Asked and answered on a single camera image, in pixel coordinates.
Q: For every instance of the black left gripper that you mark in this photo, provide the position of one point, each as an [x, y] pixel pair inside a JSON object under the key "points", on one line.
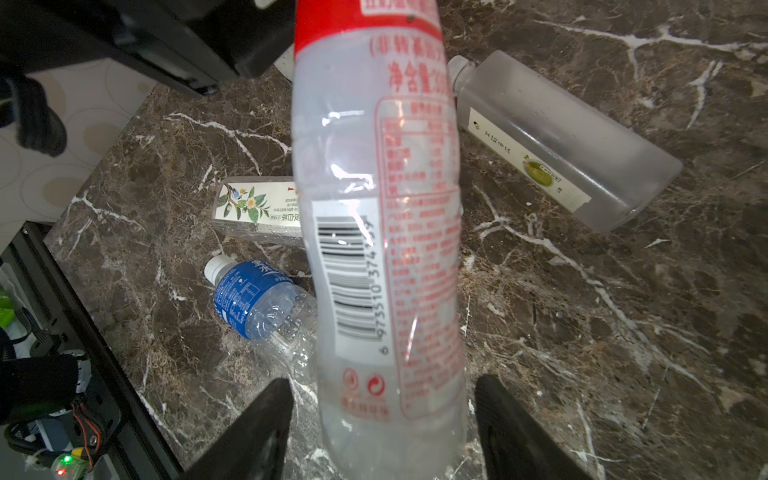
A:
{"points": [[190, 46]]}

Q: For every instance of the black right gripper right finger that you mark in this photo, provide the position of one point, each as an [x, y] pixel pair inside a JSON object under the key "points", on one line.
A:
{"points": [[514, 445]]}

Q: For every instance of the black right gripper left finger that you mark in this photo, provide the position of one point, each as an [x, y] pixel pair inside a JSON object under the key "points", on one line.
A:
{"points": [[255, 445]]}

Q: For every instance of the white bottle red cap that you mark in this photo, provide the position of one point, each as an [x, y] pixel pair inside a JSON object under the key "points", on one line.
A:
{"points": [[376, 161]]}

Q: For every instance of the frosted clear long bottle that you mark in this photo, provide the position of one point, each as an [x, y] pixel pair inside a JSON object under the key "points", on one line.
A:
{"points": [[594, 167]]}

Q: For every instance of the clear bottle blue label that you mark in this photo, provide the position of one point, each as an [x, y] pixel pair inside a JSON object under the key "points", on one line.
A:
{"points": [[266, 308]]}

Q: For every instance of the white bottle green leaf label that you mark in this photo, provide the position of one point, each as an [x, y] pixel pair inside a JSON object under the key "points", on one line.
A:
{"points": [[258, 208]]}

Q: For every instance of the green snack packet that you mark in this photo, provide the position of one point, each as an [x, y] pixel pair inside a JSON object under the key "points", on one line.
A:
{"points": [[7, 313]]}

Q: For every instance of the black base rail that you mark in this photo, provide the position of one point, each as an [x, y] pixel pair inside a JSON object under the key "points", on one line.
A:
{"points": [[67, 407]]}

